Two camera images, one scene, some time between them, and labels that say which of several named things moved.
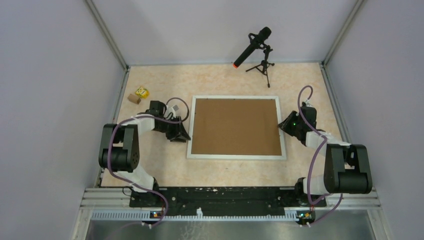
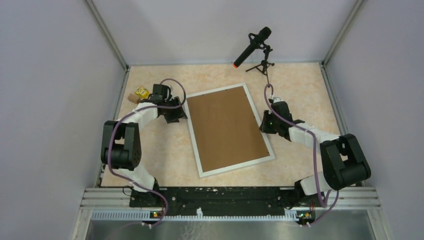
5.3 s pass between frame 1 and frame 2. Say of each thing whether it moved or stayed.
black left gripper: moved
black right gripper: moved
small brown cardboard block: stayed
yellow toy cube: stayed
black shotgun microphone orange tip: stayed
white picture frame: moved
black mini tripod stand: stayed
